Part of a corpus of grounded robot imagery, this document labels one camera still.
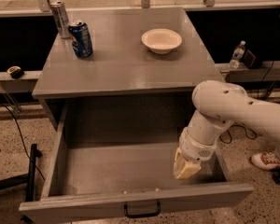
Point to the small black box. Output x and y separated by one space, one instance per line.
252 60

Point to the clear plastic water bottle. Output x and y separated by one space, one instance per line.
237 55

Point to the white paper bowl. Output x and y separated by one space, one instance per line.
161 41

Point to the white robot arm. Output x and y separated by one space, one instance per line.
217 106

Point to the red white sneaker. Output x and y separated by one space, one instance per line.
267 161

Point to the black stand leg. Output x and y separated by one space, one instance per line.
27 179

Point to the blue soda can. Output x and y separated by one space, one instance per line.
81 44

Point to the grey drawer cabinet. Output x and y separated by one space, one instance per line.
122 69

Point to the black tape measure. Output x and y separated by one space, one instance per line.
15 71

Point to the grey top drawer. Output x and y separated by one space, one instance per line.
117 160

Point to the silver tall can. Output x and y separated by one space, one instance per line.
60 16

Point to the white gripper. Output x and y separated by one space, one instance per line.
194 149

